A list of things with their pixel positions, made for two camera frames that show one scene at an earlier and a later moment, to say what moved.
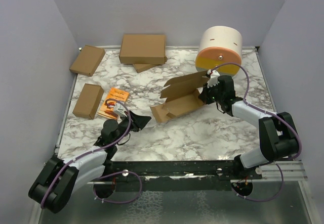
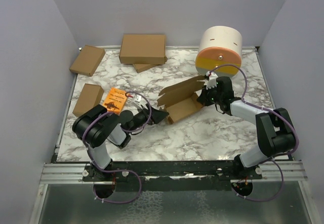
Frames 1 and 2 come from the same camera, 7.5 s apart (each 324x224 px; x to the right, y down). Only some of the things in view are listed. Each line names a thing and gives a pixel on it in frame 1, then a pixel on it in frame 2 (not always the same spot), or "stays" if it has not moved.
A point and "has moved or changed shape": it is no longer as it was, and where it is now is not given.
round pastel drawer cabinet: (220, 50) stays
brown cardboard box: (181, 95) has moved or changed shape
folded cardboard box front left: (88, 101) stays
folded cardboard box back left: (87, 60) stays
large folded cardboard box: (143, 49) stays
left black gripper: (140, 121) -> (157, 116)
